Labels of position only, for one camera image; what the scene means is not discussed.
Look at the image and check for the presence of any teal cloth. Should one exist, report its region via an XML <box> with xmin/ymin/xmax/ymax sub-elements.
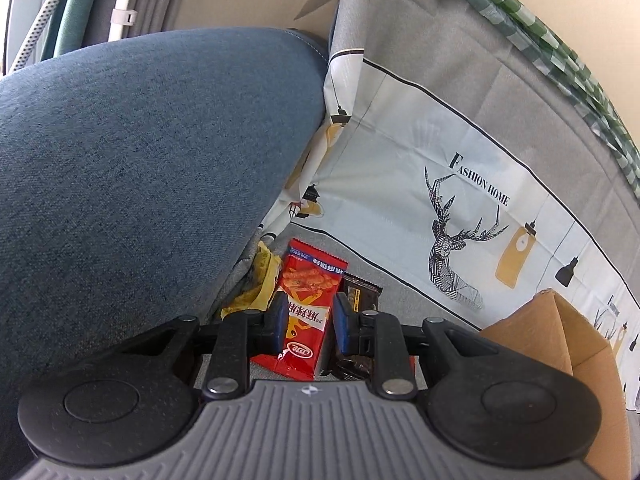
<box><xmin>42</xmin><ymin>0</ymin><xmax>108</xmax><ymax>58</ymax></box>

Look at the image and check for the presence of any blue denim fabric bag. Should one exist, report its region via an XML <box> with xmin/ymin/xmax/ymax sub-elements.
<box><xmin>0</xmin><ymin>27</ymin><xmax>331</xmax><ymax>480</ymax></box>

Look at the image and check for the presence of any grey deer printed cloth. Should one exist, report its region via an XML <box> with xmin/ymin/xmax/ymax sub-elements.
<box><xmin>200</xmin><ymin>0</ymin><xmax>640</xmax><ymax>411</ymax></box>

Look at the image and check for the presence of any yellow snack packet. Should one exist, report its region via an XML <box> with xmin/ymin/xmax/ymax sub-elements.
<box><xmin>220</xmin><ymin>241</ymin><xmax>283</xmax><ymax>318</ymax></box>

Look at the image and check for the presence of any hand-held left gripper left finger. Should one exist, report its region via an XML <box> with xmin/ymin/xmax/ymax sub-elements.
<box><xmin>120</xmin><ymin>294</ymin><xmax>290</xmax><ymax>401</ymax></box>

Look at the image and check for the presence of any brown cardboard box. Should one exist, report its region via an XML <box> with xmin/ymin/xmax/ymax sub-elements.
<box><xmin>480</xmin><ymin>287</ymin><xmax>632</xmax><ymax>480</ymax></box>

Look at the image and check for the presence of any green checkered cloth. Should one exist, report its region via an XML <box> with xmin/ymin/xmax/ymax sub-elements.
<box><xmin>400</xmin><ymin>0</ymin><xmax>640</xmax><ymax>186</ymax></box>

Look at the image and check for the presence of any dark brown snack packet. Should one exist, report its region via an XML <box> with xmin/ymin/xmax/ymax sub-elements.
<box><xmin>320</xmin><ymin>271</ymin><xmax>383</xmax><ymax>378</ymax></box>

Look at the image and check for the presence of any red snack packet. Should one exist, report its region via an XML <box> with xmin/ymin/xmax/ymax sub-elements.
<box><xmin>250</xmin><ymin>238</ymin><xmax>349</xmax><ymax>381</ymax></box>

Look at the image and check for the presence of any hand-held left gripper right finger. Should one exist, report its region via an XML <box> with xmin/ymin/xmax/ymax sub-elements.
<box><xmin>333</xmin><ymin>293</ymin><xmax>506</xmax><ymax>401</ymax></box>

